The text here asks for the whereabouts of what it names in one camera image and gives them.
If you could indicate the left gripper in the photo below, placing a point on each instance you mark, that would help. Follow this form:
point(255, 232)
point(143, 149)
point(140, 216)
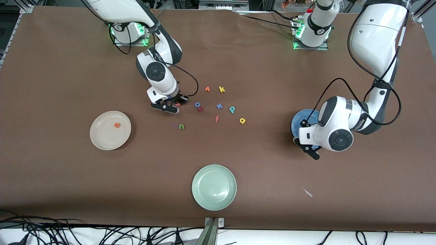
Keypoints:
point(305, 124)

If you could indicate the orange artificial flowers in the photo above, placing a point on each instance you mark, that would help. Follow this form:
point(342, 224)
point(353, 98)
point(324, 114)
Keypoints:
point(286, 4)

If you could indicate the pale green plate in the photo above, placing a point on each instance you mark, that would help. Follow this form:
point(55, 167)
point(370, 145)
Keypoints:
point(214, 187)

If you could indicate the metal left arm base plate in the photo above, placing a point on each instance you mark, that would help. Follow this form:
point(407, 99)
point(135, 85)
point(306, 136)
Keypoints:
point(323, 48)

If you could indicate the grey metal equipment box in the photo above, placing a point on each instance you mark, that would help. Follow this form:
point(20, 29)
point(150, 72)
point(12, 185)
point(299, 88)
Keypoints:
point(221, 5)

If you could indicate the brown table cover sheet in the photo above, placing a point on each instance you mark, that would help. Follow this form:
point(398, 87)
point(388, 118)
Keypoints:
point(68, 177)

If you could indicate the teal foam letter p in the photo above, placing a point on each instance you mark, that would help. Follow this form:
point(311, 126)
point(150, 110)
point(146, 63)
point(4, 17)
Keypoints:
point(232, 109)

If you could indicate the blue plate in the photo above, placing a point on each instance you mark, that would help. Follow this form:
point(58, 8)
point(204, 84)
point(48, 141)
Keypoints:
point(298, 117)

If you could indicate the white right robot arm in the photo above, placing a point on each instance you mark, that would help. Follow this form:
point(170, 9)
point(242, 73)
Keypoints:
point(115, 8)

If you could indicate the white paper scrap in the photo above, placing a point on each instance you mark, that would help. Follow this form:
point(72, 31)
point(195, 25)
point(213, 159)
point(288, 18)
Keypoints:
point(307, 192)

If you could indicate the beige brown plate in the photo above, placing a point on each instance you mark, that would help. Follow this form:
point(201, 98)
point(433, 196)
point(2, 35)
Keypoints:
point(105, 136)

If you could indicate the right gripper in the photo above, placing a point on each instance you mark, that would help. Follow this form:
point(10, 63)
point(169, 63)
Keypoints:
point(179, 99)

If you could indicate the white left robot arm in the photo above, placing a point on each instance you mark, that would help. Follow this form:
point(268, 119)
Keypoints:
point(378, 34)

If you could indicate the aluminium camera post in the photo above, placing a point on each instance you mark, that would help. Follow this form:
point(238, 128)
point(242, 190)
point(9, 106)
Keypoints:
point(211, 234)

